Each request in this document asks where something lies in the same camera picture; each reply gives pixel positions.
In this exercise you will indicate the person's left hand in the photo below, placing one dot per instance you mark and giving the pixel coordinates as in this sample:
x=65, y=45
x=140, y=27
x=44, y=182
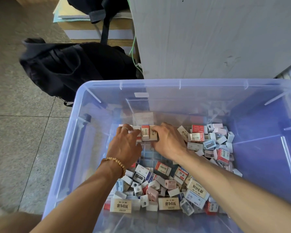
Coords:
x=125, y=145

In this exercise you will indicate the person's right hand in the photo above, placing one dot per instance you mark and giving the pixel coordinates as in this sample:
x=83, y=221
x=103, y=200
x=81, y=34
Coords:
x=169, y=143

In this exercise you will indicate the white cabinet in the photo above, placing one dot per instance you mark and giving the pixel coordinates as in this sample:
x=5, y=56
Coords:
x=208, y=36

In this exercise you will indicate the person's right forearm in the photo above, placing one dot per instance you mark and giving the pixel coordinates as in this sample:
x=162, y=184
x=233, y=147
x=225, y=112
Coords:
x=242, y=201

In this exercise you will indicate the person's left leg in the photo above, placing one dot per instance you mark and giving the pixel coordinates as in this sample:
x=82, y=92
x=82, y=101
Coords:
x=9, y=224

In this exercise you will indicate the person's left forearm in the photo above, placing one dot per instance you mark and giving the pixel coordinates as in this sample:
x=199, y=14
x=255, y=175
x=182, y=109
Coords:
x=77, y=206

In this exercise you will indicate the pile of boxed erasers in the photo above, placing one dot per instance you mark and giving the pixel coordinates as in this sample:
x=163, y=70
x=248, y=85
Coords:
x=184, y=184

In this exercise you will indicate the black backpack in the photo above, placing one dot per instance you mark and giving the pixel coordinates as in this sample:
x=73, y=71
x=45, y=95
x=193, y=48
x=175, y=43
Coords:
x=72, y=68

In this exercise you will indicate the clear plastic storage bin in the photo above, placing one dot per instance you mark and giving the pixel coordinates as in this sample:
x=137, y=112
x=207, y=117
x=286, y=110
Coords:
x=262, y=138

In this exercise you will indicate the stack of paper sheets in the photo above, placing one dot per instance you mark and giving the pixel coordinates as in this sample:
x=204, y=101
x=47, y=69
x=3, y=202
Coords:
x=65, y=9

